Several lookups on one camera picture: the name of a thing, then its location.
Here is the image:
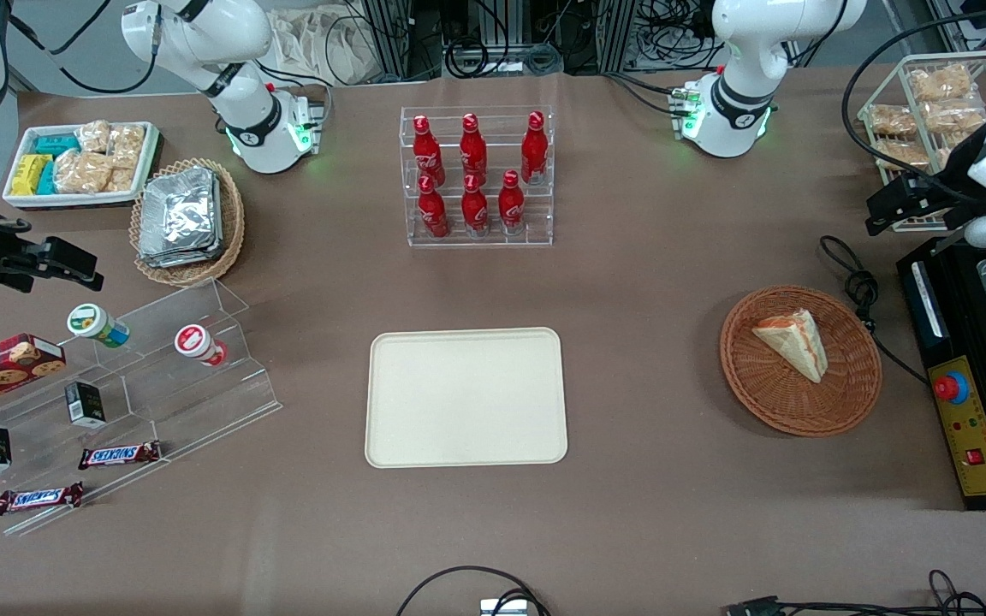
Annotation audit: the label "beige cloth bag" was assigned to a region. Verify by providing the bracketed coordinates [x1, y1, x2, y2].
[266, 7, 374, 86]

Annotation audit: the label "coiled black background cables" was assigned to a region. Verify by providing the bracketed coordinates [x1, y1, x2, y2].
[444, 38, 564, 78]

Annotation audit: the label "white rectangular snack bin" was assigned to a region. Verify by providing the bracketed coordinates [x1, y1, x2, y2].
[3, 121, 160, 210]

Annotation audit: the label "black looped cable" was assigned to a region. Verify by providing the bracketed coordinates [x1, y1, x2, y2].
[396, 565, 552, 616]

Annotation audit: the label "red lid white cup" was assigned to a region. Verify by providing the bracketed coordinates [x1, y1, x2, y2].
[174, 324, 229, 367]

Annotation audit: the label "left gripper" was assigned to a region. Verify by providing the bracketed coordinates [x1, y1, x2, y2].
[865, 167, 986, 237]

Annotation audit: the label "yellow snack packet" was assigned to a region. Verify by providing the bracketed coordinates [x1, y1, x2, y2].
[11, 154, 53, 196]

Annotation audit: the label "red cola bottle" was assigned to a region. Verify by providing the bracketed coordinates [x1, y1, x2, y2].
[460, 174, 490, 238]
[520, 111, 549, 186]
[460, 113, 489, 185]
[498, 169, 526, 236]
[412, 115, 447, 187]
[418, 175, 451, 240]

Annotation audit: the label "brown snickers bar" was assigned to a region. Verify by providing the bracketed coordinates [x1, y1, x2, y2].
[78, 441, 162, 471]
[0, 482, 85, 516]

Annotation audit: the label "green lid white cup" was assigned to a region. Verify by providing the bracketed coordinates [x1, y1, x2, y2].
[67, 304, 131, 348]

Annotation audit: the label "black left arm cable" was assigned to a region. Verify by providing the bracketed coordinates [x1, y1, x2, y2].
[840, 4, 986, 185]

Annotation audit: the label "silver foil packet stack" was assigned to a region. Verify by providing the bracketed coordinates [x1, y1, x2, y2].
[138, 167, 224, 269]

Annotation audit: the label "black knotted table cable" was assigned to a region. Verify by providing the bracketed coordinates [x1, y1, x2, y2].
[818, 235, 930, 386]

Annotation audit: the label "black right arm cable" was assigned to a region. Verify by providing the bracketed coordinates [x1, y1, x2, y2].
[9, 0, 160, 95]

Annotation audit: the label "round brown wicker basket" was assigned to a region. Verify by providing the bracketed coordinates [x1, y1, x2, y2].
[720, 285, 883, 438]

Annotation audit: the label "beige plastic tray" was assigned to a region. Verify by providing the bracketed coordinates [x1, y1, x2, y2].
[365, 327, 569, 469]

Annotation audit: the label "triangle sandwich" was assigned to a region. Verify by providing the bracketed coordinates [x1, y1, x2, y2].
[752, 309, 829, 384]

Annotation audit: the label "black appliance with yellow panel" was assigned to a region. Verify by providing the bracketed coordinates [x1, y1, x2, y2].
[897, 235, 986, 512]

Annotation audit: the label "clear acrylic stepped shelf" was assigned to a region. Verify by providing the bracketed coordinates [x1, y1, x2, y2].
[0, 278, 283, 537]

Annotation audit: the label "oval light wicker basket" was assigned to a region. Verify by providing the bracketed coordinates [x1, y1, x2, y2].
[129, 157, 246, 287]

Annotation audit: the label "black cable with connector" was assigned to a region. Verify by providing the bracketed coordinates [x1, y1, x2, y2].
[724, 569, 986, 616]

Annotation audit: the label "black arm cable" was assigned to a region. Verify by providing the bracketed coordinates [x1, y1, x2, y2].
[840, 4, 986, 185]
[9, 0, 160, 95]

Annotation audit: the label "clear acrylic bottle rack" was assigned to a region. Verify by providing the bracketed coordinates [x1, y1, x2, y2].
[400, 105, 555, 248]

